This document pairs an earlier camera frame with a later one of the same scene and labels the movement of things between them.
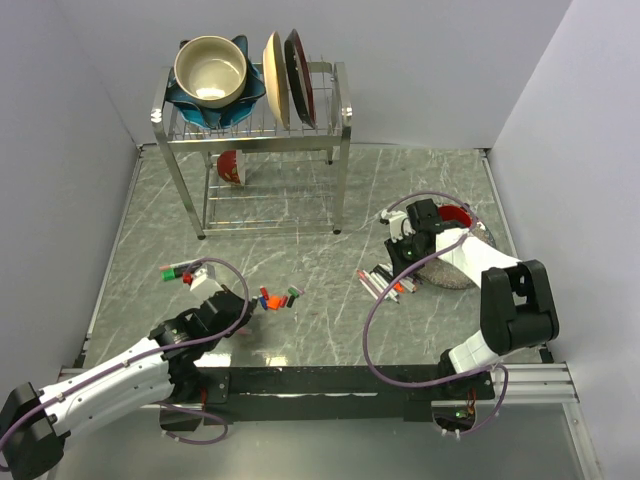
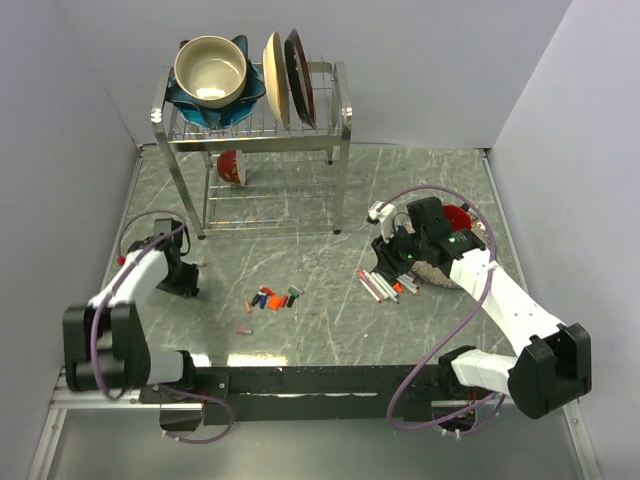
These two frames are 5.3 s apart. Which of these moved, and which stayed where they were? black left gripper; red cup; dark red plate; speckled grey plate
Moved: black left gripper
Stayed: red cup; speckled grey plate; dark red plate
